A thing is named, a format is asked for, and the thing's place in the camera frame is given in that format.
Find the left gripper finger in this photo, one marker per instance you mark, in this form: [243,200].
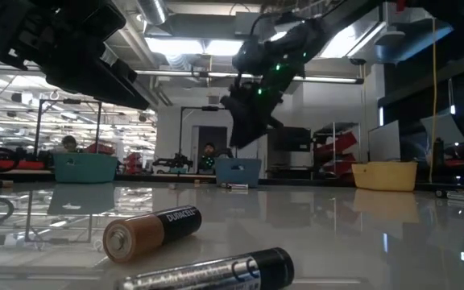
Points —
[95,80]

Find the person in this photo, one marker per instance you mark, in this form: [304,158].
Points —
[69,143]
[210,155]

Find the yellow plastic bin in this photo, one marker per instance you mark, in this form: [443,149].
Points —
[385,177]

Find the small teal box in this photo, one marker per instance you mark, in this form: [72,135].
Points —
[179,171]

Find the black gantry frame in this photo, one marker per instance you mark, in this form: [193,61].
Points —
[71,101]
[210,108]

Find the red low object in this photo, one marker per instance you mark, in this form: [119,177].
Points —
[18,164]

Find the blue plastic bin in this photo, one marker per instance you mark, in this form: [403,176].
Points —
[238,173]

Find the grey wall vent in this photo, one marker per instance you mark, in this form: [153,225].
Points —
[213,99]

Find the metal rack red bins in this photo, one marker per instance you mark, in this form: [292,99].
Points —
[336,149]

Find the whiteboard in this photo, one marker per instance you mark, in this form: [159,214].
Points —
[384,141]

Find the teal plastic bin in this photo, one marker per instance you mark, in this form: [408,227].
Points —
[85,169]

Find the black cabinet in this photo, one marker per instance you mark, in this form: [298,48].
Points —
[292,145]

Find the background black robot arm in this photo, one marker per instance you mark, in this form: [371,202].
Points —
[171,161]

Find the silver black battery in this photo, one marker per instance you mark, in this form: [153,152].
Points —
[459,196]
[441,193]
[216,274]

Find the grey tilted panel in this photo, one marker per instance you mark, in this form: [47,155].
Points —
[445,129]

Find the long ceiling light strip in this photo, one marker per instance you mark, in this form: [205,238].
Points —
[175,73]

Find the silver ventilation duct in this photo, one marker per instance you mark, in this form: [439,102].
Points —
[153,10]

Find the black bottle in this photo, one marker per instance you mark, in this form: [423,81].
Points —
[439,151]

